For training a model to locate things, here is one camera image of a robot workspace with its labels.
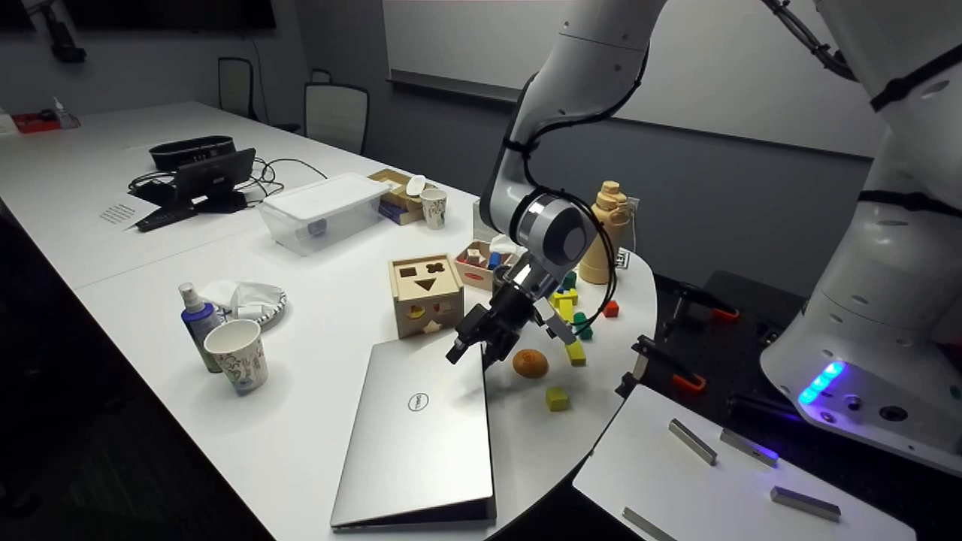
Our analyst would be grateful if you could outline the white board with clips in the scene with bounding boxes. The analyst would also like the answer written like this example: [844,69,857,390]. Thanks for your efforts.
[573,387,918,541]

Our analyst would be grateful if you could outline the cardboard box with lid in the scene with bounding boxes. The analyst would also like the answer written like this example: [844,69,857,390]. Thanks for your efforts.
[372,169,433,225]

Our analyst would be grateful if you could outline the wall mounted dark screen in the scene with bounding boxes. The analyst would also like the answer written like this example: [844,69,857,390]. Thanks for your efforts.
[0,0,279,32]

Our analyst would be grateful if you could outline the clear plastic storage bin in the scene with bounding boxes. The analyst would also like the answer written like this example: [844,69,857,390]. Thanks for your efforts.
[257,174,386,254]

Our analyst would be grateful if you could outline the silver Dell laptop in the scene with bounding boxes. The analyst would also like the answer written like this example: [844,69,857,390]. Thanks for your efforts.
[332,336,497,532]

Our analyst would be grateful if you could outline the yellow cube block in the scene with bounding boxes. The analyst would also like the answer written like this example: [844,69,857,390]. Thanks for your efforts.
[545,387,571,412]

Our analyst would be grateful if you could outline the wooden shape sorter box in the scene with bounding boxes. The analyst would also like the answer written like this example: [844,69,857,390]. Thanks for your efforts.
[390,254,463,340]

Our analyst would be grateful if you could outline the patterned paper cup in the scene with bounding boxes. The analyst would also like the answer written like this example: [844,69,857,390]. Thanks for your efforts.
[204,317,266,394]

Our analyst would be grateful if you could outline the red items at table end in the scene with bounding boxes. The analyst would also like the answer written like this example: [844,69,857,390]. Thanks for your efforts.
[15,102,79,136]

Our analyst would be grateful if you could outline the grey office chair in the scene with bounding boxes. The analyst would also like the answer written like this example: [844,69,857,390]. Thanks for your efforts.
[303,85,370,154]
[215,58,254,116]

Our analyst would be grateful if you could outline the far grey office chair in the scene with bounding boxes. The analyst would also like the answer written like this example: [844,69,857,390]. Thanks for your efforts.
[215,58,254,116]

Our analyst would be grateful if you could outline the crumpled clear plastic wrap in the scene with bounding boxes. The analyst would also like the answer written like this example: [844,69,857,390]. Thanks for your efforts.
[229,282,288,326]

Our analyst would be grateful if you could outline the tan insulated water bottle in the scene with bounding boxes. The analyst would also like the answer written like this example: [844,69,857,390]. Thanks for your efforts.
[576,179,634,285]

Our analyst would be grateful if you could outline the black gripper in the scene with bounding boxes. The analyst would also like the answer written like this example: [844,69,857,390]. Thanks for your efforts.
[444,254,569,369]

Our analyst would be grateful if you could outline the small spray bottle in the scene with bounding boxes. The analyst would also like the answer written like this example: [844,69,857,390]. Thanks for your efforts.
[178,282,223,372]

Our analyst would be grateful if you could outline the orange round block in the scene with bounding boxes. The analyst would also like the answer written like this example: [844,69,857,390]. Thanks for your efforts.
[510,347,551,377]

